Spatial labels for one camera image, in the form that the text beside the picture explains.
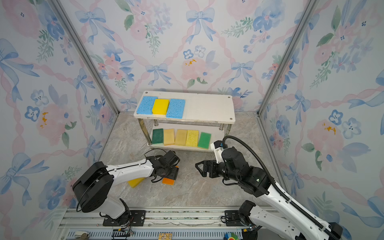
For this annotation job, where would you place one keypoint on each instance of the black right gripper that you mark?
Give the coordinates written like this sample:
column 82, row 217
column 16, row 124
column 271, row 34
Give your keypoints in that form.
column 207, row 164

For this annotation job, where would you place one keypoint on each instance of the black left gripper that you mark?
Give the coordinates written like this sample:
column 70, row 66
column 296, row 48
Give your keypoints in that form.
column 175, row 172

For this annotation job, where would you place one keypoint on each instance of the orange sponge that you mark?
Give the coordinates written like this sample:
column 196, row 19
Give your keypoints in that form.
column 168, row 181

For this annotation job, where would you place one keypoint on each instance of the light green sponge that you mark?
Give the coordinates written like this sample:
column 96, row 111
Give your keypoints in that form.
column 204, row 140

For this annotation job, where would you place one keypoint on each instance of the dark green scouring sponge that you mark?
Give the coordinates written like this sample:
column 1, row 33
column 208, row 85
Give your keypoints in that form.
column 158, row 136

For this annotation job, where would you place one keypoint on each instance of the bright yellow porous sponge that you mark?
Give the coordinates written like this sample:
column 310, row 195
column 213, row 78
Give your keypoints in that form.
column 192, row 138

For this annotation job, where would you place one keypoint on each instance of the blue sponge front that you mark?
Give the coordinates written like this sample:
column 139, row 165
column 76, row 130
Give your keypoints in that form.
column 176, row 109

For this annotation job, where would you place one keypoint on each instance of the blue sponge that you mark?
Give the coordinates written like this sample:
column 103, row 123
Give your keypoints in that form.
column 146, row 105
column 176, row 109

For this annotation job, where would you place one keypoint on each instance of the small yellow sponge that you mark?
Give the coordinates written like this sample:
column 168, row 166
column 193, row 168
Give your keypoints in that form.
column 160, row 107

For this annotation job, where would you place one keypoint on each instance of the blue sponge back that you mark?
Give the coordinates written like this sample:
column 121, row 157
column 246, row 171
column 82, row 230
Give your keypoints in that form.
column 146, row 105

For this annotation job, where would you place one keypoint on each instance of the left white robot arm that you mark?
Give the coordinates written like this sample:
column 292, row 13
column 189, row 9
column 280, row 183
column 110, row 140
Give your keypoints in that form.
column 92, row 189

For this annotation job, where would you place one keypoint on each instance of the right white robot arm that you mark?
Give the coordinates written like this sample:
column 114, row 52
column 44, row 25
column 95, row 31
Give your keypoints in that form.
column 295, row 222

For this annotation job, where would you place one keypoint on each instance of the white two-tier metal shelf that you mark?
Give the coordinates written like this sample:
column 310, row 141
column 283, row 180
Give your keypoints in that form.
column 212, row 114

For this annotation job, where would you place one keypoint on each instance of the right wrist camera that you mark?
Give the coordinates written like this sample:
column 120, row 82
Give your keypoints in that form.
column 218, row 148

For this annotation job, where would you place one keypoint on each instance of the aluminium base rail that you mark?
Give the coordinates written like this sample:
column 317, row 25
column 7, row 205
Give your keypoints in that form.
column 181, row 223

